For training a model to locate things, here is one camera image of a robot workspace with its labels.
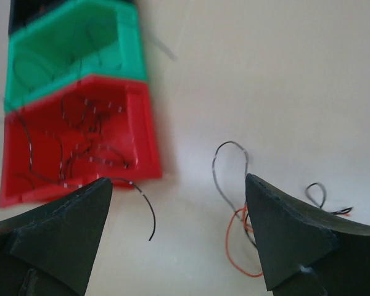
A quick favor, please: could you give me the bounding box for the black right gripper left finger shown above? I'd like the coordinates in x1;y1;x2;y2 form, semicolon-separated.
0;178;113;295

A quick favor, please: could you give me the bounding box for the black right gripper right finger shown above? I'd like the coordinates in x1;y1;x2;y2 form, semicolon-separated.
245;174;370;295

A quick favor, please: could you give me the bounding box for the black cable with white marks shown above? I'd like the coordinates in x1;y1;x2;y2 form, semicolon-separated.
212;141;354;247

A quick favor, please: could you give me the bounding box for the orange cable tangle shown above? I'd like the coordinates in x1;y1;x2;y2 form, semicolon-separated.
225;207;355;278

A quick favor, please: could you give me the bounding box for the red plastic bin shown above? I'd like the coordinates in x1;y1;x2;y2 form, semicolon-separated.
0;75;162;208

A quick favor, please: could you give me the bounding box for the green plastic bin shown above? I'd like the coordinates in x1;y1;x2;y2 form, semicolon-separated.
4;0;147;113

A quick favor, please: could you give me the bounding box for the black plastic bin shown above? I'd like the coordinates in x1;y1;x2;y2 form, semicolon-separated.
7;0;136;35

